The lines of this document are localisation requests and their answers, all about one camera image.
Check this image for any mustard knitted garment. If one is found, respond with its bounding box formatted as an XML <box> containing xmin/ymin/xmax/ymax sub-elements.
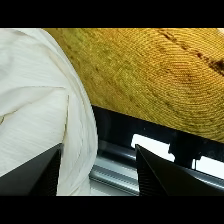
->
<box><xmin>43</xmin><ymin>28</ymin><xmax>224</xmax><ymax>145</ymax></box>

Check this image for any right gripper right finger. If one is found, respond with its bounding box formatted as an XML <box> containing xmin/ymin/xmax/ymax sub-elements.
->
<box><xmin>134</xmin><ymin>143</ymin><xmax>224</xmax><ymax>197</ymax></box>

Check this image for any white garment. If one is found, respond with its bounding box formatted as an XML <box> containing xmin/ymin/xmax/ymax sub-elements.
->
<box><xmin>0</xmin><ymin>28</ymin><xmax>100</xmax><ymax>197</ymax></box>

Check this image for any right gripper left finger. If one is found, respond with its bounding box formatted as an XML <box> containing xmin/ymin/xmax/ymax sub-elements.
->
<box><xmin>0</xmin><ymin>143</ymin><xmax>64</xmax><ymax>197</ymax></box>

